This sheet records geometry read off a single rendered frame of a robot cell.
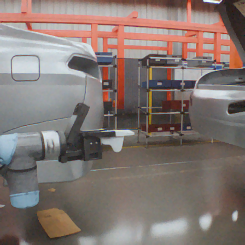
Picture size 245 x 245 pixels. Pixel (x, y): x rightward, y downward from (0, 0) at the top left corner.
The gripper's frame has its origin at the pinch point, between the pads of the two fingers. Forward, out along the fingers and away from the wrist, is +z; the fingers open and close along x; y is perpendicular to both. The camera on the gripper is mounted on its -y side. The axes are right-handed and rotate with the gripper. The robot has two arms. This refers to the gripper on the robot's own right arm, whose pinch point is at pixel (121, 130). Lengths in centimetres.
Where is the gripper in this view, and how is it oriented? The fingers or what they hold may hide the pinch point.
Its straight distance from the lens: 82.2
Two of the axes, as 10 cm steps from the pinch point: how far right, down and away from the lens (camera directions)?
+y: 0.6, 10.0, 0.3
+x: 5.0, 0.0, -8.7
